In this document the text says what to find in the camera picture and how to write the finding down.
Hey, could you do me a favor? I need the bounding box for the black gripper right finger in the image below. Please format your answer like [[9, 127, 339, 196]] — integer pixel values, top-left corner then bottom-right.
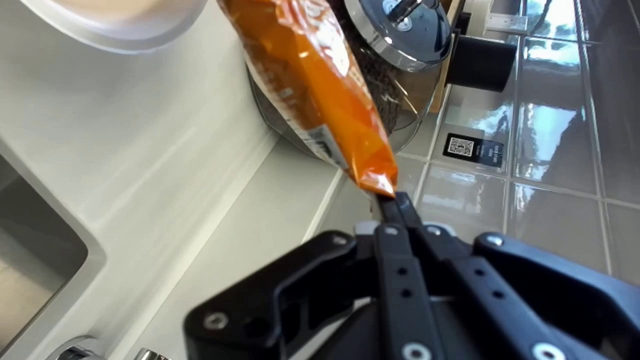
[[395, 192, 640, 360]]

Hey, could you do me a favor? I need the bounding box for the orange chip packet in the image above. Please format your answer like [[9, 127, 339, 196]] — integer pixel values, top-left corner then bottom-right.
[[218, 0, 399, 196]]

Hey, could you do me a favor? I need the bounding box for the stainless steel sink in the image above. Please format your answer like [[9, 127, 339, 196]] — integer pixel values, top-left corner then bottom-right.
[[0, 139, 106, 360]]

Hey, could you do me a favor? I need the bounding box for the white bowl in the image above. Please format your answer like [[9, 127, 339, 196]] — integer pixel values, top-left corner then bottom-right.
[[21, 0, 208, 54]]

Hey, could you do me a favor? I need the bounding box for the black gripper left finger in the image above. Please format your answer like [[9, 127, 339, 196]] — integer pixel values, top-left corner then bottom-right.
[[185, 196, 442, 360]]

